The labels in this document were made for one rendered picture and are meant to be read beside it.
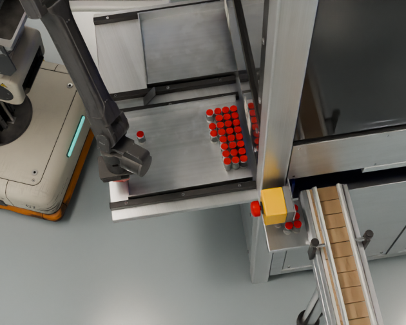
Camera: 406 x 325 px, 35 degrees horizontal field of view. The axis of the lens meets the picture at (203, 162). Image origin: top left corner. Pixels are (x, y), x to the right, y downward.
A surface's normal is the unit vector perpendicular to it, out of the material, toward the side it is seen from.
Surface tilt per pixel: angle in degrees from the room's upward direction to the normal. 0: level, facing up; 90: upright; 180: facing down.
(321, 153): 90
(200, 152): 0
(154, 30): 0
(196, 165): 0
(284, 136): 90
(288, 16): 90
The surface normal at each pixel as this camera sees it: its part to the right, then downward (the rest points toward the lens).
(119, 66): -0.04, -0.42
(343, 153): 0.14, 0.90
